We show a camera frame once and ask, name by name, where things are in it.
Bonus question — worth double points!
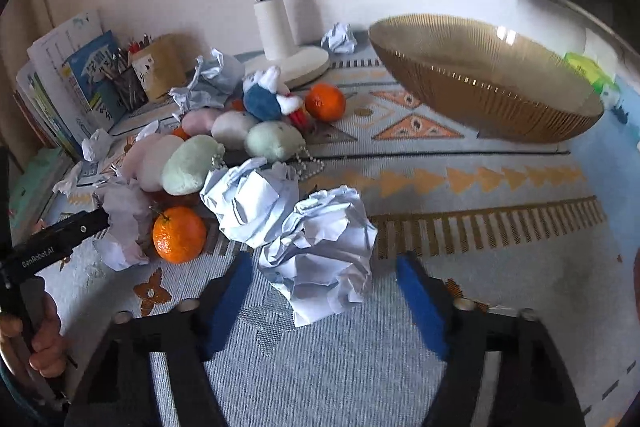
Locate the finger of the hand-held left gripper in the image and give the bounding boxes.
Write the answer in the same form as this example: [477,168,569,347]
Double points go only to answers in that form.
[44,208,111,244]

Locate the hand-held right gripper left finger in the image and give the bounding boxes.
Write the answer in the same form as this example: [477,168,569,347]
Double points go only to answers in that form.
[65,251,255,427]

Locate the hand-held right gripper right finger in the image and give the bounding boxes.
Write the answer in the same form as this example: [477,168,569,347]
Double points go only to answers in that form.
[396,253,587,427]

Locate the small white paper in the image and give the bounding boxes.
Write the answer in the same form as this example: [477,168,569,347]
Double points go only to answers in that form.
[321,23,358,54]
[80,128,116,162]

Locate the pink plush toy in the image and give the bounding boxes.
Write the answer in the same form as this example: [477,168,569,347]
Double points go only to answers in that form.
[121,134,173,192]
[181,107,223,136]

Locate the large white paper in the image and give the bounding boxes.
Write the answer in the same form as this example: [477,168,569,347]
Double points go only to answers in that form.
[257,187,378,328]

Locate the pale green plush toy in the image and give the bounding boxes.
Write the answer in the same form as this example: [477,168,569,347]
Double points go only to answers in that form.
[161,135,227,196]
[244,120,326,180]

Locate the amber ribbed glass bowl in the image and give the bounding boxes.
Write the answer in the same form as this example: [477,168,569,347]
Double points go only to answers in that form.
[367,13,606,144]

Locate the person's left hand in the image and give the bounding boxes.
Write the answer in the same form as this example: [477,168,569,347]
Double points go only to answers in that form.
[0,294,68,379]

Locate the teal book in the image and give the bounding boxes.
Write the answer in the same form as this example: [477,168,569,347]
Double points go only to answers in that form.
[7,147,76,233]

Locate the patterned woven table mat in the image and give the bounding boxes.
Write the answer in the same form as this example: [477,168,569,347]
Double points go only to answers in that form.
[45,42,640,427]

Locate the row of upright books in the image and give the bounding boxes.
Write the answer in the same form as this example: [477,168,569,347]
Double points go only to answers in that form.
[14,9,126,160]

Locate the black mesh pen holder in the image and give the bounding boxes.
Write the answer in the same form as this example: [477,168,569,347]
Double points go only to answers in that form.
[111,66,150,112]

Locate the bunch of pencils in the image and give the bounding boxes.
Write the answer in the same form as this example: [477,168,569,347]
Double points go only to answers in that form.
[112,34,153,80]

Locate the white plush toy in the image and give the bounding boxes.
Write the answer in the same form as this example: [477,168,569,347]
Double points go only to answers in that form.
[211,110,260,151]

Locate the tan cardboard pen holder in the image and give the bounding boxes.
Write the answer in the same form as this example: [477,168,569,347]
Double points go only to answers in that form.
[131,34,188,102]

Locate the blue white bunny plush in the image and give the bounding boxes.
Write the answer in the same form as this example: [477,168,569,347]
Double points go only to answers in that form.
[242,66,307,128]

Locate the grey crumpled paper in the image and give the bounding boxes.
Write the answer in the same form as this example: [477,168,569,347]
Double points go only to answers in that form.
[192,48,246,95]

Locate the blue desk pad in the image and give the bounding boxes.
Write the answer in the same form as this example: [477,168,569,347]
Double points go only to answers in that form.
[570,77,640,228]

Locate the green tissue pack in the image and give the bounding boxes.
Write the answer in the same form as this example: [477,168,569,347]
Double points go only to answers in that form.
[562,27,621,92]

